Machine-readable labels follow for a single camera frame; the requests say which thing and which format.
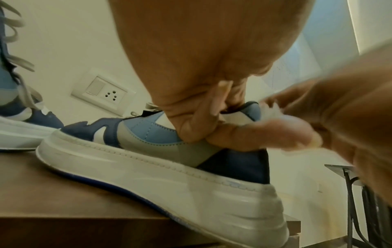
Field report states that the person's right hand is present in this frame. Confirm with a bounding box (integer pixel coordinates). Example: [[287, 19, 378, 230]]
[[209, 43, 392, 211]]

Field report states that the person's left hand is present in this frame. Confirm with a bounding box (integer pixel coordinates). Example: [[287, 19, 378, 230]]
[[109, 0, 316, 144]]

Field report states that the blue grey white sneaker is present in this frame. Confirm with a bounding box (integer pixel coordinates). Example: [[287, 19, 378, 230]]
[[0, 0, 65, 152], [36, 101, 290, 248]]

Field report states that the metal frame side table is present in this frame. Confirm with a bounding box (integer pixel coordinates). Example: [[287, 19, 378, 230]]
[[325, 163, 392, 248]]

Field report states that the white wall switch socket plate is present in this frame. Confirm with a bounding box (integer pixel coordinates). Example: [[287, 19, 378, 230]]
[[71, 68, 136, 116]]

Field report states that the black cable bundle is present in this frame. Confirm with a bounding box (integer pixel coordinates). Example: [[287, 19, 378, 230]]
[[343, 169, 392, 248]]

